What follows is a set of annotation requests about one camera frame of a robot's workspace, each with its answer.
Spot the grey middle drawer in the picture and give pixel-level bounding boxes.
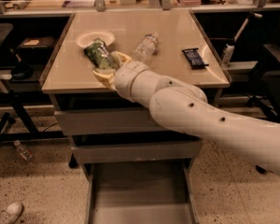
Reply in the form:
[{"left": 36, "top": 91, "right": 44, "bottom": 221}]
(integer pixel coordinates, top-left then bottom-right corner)
[{"left": 71, "top": 140, "right": 202, "bottom": 164}]

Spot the white paper bowl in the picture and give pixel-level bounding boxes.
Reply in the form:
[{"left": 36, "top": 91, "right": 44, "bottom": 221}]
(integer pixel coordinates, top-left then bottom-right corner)
[{"left": 76, "top": 30, "right": 115, "bottom": 49}]

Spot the black desk frame leg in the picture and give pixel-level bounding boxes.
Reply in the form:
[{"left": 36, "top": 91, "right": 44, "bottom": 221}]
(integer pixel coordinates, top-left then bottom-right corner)
[{"left": 0, "top": 72, "right": 68, "bottom": 166}]

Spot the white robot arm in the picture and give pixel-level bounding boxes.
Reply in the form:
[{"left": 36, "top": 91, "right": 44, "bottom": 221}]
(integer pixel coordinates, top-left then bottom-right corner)
[{"left": 91, "top": 51, "right": 280, "bottom": 176}]

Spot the white handheld tool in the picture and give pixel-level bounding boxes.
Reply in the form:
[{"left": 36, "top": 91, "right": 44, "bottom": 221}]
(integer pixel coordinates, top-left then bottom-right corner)
[{"left": 221, "top": 12, "right": 262, "bottom": 66}]

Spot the dark blue snack bar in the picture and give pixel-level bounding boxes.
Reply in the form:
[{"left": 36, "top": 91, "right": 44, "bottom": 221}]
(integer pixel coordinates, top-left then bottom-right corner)
[{"left": 182, "top": 48, "right": 208, "bottom": 69}]

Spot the black box under desk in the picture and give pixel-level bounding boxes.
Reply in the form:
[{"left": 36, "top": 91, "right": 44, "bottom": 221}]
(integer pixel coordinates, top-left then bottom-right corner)
[{"left": 17, "top": 36, "right": 56, "bottom": 58}]

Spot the clear plastic water bottle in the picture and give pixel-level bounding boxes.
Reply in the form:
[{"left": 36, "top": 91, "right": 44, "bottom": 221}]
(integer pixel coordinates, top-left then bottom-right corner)
[{"left": 132, "top": 33, "right": 159, "bottom": 63}]

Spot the grey drawer cabinet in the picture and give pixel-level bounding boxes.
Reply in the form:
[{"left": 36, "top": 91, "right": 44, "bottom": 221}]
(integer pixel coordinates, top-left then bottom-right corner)
[{"left": 39, "top": 9, "right": 232, "bottom": 224}]

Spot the black joystick device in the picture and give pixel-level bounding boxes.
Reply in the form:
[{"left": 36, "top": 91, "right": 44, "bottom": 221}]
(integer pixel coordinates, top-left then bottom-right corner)
[{"left": 9, "top": 48, "right": 34, "bottom": 80}]

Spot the green soda can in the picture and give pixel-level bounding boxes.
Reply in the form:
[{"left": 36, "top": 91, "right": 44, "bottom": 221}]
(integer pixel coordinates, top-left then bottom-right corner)
[{"left": 84, "top": 38, "right": 118, "bottom": 70}]

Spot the water bottle on floor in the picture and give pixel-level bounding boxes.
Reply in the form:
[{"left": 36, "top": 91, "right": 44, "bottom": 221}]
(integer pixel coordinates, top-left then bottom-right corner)
[{"left": 13, "top": 140, "right": 34, "bottom": 161}]

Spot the grey top drawer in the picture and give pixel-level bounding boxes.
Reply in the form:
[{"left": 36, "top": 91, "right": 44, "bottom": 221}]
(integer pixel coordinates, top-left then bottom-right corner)
[{"left": 54, "top": 107, "right": 165, "bottom": 135}]

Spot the grey open bottom drawer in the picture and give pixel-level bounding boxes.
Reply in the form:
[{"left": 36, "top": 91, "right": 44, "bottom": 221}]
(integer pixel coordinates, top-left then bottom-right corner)
[{"left": 85, "top": 160, "right": 199, "bottom": 224}]

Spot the black office chair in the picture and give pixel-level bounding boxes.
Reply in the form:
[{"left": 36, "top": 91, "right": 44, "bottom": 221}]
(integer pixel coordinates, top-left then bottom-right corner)
[{"left": 245, "top": 0, "right": 280, "bottom": 175}]

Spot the white shoe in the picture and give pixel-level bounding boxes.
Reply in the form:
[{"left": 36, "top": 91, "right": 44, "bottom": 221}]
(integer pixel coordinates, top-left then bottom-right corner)
[{"left": 0, "top": 203, "right": 23, "bottom": 224}]

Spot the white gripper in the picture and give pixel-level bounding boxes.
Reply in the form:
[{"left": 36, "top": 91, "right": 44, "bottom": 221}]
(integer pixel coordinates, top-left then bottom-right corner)
[{"left": 92, "top": 50, "right": 149, "bottom": 102}]

